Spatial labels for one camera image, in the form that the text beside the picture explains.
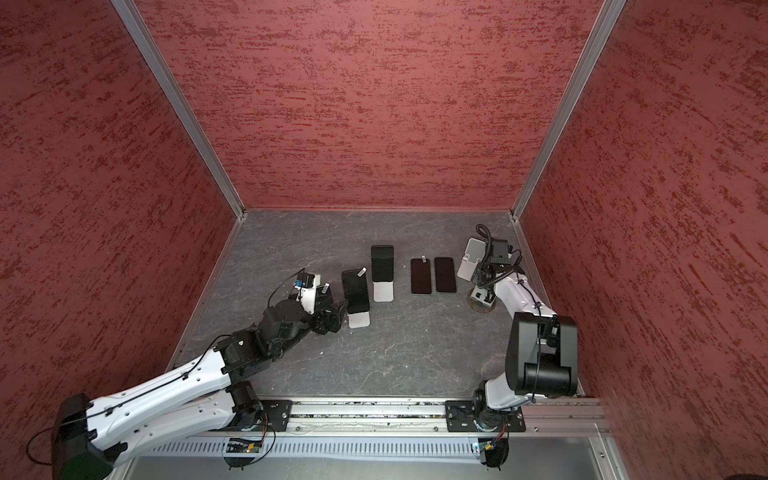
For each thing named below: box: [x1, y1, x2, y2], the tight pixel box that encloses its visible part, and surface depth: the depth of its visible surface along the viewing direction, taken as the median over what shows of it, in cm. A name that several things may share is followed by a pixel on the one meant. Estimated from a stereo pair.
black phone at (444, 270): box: [434, 257, 456, 293], surface depth 105 cm
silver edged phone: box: [411, 258, 432, 294], surface depth 103 cm
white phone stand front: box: [347, 312, 370, 329], surface depth 91 cm
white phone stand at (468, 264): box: [456, 238, 487, 282], surface depth 102 cm
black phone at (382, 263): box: [371, 245, 394, 282], surface depth 92 cm
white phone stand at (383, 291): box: [372, 281, 394, 302], surface depth 99 cm
